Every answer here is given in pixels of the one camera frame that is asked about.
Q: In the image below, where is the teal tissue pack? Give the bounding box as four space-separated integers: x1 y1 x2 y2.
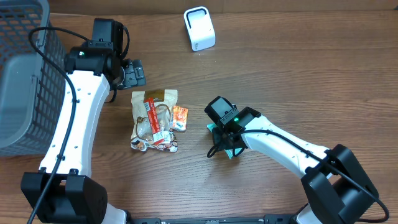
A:
206 123 241 159

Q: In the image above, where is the small orange sachet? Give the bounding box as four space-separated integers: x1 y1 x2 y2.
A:
170 105 188 132

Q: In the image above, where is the beige snack pouch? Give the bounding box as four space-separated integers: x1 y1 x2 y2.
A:
130 90 178 152

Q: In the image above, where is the red stick packet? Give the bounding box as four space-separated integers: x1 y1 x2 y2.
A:
144 98 171 145

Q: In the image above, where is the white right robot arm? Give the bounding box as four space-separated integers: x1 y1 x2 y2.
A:
205 96 379 223

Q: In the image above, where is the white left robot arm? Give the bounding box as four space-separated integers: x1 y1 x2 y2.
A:
21 18 146 224

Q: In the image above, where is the white barcode scanner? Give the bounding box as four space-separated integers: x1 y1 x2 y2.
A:
183 6 216 52

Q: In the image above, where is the grey plastic mesh basket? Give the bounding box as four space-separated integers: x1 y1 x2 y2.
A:
1 0 65 156

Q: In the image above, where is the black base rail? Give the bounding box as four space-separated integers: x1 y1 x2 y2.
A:
127 214 296 224

